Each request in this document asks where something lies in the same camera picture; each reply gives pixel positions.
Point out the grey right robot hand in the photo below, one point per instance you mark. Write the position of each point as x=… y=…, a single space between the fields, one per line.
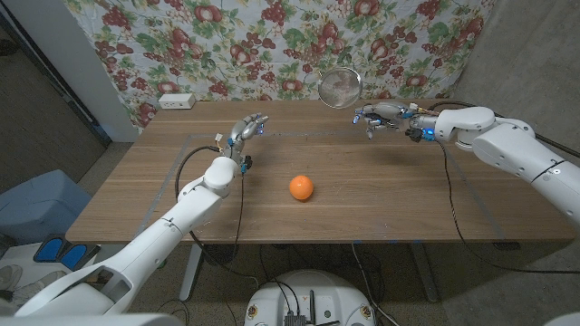
x=389 y=113

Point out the white robot torso base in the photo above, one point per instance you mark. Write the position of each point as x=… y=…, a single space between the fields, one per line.
x=335 y=299

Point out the grey table leg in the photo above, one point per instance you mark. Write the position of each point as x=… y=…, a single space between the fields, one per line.
x=426 y=276

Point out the white robot chest edge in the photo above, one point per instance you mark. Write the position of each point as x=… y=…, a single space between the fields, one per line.
x=90 y=320

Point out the blue plastic bin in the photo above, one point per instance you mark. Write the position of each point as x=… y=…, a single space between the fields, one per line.
x=41 y=206

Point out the round black floor fan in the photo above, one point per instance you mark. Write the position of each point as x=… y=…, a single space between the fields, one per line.
x=222 y=253

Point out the white table leg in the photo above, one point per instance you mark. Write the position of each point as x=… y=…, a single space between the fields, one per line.
x=190 y=276

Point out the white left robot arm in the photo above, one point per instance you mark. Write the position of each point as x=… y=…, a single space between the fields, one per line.
x=158 y=235

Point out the floral fruit print backdrop cloth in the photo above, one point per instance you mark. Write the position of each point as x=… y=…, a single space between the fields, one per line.
x=226 y=45

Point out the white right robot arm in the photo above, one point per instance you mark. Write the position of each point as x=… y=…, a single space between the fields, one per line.
x=512 y=145

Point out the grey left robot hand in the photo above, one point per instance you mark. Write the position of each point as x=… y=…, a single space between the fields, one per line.
x=240 y=133

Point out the orange fruit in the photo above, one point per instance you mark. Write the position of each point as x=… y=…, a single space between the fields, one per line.
x=301 y=188

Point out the white power strip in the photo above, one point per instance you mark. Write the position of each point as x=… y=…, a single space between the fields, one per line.
x=176 y=101

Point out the blue foot pedal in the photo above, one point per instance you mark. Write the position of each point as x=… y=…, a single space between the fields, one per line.
x=74 y=256
x=49 y=249

